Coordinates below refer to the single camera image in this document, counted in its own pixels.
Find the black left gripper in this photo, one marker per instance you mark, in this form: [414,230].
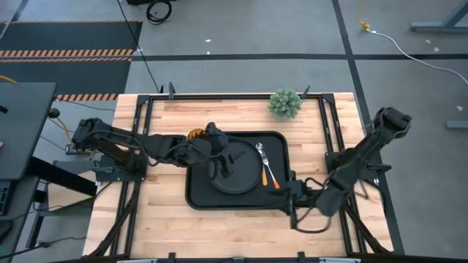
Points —
[210,146]

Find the black round plate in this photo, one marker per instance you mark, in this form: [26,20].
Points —
[248,171]

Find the grey metal table leg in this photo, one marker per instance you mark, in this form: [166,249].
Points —
[457,125]
[431,26]

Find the black rectangular tray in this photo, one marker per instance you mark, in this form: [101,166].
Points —
[204,197]

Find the green potted plant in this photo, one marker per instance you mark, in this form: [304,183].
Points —
[285,104]

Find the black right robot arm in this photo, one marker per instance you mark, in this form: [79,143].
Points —
[358,157]

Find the black hazard-striped floor mat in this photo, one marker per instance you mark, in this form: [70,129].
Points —
[73,36]
[55,80]

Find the orange cup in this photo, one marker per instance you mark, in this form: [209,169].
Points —
[195,134]

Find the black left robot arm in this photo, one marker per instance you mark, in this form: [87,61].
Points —
[120,137]

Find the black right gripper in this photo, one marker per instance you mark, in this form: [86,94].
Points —
[305,195]

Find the black metal table frame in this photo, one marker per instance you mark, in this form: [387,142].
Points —
[219,97]

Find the black desk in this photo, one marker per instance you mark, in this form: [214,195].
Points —
[22,128]

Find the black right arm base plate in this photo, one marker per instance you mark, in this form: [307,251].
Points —
[380,170]

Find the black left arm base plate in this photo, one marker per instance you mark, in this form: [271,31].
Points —
[109,175]

